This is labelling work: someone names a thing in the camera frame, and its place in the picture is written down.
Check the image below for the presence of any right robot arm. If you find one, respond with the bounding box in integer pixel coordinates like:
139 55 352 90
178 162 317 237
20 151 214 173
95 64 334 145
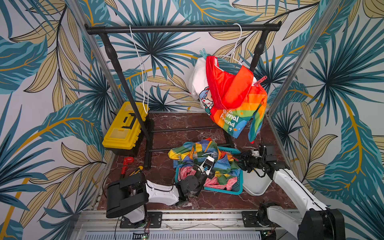
235 144 346 240

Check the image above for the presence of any yellow black utility knife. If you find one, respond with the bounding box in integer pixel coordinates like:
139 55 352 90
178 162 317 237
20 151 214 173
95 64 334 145
129 166 144 177

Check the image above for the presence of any white wire hanger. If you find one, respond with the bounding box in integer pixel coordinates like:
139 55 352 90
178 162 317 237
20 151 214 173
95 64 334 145
216 23 243 65
129 25 149 114

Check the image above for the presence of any black clothes rack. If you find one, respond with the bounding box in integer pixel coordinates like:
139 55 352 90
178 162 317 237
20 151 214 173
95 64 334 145
85 21 282 170

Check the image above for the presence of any white plastic tray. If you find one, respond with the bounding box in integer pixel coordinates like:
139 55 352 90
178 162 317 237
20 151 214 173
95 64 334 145
243 169 272 196

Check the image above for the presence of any rainbow jacket red hood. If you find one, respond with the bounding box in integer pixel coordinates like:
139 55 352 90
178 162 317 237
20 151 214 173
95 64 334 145
188 56 268 143

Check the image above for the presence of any right aluminium frame post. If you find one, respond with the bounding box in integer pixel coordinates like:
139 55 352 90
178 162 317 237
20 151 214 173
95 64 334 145
266 0 342 118

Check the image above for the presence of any teal plastic basket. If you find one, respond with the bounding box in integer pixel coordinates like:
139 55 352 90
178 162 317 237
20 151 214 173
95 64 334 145
175 147 243 195

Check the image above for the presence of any red pipe wrench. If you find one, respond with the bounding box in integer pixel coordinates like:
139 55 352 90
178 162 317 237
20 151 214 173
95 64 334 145
121 157 134 178

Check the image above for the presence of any rainbow striped jacket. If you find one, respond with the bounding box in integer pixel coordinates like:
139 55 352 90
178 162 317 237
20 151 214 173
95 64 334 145
168 138 240 177

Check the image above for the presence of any pink bear-print jacket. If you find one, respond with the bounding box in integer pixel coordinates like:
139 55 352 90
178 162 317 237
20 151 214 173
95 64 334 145
176 166 239 191

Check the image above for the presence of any aluminium frame post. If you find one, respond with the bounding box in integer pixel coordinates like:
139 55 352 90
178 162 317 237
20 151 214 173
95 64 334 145
67 0 125 108
266 0 342 118

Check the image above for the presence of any teal clothespin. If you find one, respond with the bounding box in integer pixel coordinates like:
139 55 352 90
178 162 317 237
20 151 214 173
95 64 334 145
200 48 208 59

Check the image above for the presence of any left aluminium frame post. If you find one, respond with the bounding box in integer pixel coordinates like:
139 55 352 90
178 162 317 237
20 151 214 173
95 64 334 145
67 0 125 108

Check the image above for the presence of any yellow black toolbox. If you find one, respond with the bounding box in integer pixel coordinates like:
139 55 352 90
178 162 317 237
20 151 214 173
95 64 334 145
102 102 146 157

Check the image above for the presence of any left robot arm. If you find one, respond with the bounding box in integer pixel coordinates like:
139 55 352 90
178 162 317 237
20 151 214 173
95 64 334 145
106 165 215 223

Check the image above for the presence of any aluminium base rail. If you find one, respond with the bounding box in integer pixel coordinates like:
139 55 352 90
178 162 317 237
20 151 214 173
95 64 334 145
70 210 294 240

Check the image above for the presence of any pink clothespin right on red hood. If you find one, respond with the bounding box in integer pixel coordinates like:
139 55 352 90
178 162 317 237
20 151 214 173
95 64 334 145
253 76 268 86

